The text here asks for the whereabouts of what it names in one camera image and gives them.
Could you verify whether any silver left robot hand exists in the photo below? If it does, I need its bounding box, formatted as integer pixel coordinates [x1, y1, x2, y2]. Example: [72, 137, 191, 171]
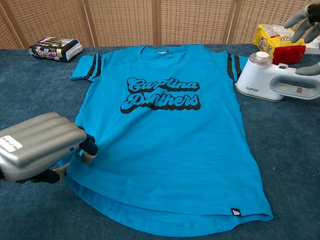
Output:
[0, 112, 99, 185]

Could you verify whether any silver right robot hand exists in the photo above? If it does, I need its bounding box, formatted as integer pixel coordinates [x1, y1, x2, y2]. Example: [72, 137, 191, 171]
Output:
[283, 2, 320, 76]

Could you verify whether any white handheld garment steamer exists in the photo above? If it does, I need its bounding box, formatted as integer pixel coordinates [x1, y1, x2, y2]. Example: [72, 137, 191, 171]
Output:
[234, 51, 320, 103]

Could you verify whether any blue Carolina Panthers t-shirt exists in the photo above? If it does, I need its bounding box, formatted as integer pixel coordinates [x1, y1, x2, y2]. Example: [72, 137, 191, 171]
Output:
[57, 44, 274, 238]

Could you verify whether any yellow red snack package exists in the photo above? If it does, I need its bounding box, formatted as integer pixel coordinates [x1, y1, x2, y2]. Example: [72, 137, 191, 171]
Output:
[252, 23, 307, 65]

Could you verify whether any teal carpet table cover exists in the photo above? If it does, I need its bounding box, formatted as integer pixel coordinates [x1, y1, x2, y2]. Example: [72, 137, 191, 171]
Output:
[0, 43, 320, 240]

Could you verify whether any dark snack package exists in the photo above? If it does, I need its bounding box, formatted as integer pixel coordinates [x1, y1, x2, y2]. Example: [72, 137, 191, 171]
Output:
[28, 36, 84, 63]

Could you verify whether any woven rattan folding screen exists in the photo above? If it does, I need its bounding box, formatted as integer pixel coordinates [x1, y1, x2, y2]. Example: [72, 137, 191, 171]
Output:
[0, 0, 320, 50]

